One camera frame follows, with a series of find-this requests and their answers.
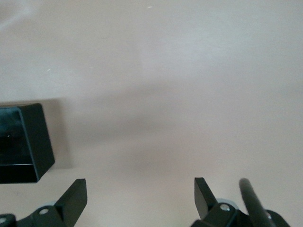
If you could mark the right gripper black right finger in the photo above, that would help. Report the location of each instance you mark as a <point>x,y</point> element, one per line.
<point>204,201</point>

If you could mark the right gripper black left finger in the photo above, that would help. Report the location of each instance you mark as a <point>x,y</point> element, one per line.
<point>68,203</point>

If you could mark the black rectangular plastic box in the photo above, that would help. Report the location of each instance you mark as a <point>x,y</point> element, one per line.
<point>38,142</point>

